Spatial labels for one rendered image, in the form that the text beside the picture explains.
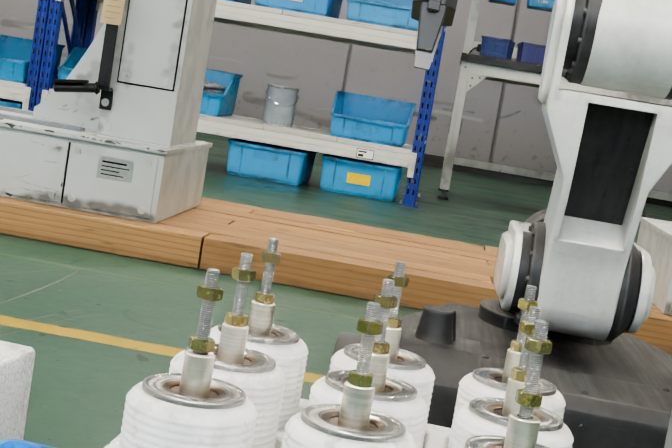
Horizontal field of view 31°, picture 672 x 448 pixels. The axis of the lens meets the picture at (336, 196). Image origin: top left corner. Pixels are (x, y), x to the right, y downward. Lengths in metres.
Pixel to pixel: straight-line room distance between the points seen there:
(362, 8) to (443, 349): 4.26
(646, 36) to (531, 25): 7.83
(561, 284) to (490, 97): 7.69
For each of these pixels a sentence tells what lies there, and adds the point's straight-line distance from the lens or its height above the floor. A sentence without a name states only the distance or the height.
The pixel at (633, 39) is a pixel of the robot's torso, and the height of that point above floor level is 0.60.
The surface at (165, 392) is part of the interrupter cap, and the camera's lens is 0.87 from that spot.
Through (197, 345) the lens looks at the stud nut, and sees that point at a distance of 0.88.
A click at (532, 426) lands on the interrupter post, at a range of 0.86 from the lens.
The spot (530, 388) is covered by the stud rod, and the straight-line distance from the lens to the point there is 0.86.
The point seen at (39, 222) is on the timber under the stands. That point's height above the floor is 0.04.
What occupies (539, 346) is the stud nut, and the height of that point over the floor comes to 0.33.
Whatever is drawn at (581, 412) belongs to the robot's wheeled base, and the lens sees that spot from 1.39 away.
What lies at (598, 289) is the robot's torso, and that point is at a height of 0.28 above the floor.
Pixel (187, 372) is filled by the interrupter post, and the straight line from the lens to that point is 0.88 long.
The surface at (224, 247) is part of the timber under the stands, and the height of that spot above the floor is 0.06.
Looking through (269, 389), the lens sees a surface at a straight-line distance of 0.98.
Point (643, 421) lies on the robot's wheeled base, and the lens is 1.40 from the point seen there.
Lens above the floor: 0.49
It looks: 5 degrees down
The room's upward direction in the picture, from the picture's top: 9 degrees clockwise
